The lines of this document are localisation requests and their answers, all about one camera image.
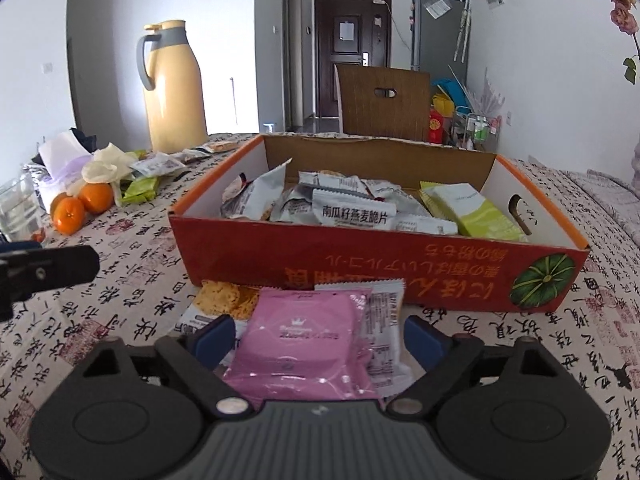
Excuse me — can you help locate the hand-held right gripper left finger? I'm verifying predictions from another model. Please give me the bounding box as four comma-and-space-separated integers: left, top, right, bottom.
65, 314, 255, 422

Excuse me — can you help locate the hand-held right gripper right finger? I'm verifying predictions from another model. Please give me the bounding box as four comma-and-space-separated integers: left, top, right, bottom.
387, 315, 591, 421

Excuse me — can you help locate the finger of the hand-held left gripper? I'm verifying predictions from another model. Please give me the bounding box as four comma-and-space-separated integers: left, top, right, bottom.
0, 241, 43, 256
0, 246, 101, 322

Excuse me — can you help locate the white cracker packet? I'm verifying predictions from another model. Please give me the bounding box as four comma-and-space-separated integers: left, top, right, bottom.
177, 280, 261, 341
315, 280, 413, 398

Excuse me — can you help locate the pink snack packet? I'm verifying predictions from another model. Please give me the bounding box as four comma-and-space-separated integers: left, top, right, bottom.
222, 287, 381, 401

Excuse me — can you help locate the red cardboard box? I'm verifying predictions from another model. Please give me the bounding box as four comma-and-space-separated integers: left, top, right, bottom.
167, 132, 591, 313

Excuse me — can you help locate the pile of white snack packets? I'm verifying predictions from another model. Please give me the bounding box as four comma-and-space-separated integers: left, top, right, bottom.
220, 158, 461, 236

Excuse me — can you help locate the clear glass cup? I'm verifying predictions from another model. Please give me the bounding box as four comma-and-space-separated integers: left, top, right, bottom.
0, 175, 43, 241

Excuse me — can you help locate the white tissue pack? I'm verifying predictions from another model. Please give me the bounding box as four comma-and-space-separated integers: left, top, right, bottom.
37, 132, 96, 201

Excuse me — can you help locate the small green snack packet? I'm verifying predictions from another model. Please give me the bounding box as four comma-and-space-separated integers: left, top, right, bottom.
122, 176, 161, 206

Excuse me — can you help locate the cream rubber glove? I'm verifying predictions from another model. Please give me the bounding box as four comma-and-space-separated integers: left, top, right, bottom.
81, 142, 138, 206

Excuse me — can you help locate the black bag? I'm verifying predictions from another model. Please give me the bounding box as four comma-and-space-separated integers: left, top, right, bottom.
70, 127, 98, 153

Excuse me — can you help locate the lime green snack packet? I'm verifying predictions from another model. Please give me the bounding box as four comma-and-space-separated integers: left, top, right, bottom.
434, 184, 532, 242

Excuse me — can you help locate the flat white sachet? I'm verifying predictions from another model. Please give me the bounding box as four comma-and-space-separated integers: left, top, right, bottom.
130, 154, 186, 177

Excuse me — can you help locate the calligraphy printed tablecloth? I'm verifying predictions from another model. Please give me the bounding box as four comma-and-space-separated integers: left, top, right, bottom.
0, 132, 640, 480

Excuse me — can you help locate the yellow thermos jug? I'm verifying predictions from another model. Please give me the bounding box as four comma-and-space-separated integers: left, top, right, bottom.
136, 20, 209, 155

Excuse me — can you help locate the grey patterned cloth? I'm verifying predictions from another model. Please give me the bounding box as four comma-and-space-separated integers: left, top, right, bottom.
515, 160, 640, 246

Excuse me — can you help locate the red and yellow gift bag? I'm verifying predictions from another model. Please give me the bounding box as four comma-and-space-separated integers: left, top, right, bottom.
429, 92, 457, 143

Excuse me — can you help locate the blue bag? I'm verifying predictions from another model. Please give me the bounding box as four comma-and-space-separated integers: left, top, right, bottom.
432, 79, 471, 111

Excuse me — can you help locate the dark brown door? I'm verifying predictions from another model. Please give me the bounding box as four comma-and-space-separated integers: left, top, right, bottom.
314, 0, 393, 131

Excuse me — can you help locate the grey refrigerator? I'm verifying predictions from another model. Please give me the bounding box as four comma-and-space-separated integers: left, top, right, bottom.
411, 0, 471, 73

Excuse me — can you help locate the white folded umbrella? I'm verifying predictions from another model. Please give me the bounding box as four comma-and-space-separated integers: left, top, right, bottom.
452, 0, 473, 63

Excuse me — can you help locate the dried pink rose bouquet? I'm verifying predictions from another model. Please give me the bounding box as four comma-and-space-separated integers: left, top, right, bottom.
606, 0, 640, 86

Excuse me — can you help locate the wire rack cart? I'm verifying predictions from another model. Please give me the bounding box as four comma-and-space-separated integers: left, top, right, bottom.
450, 112, 502, 152

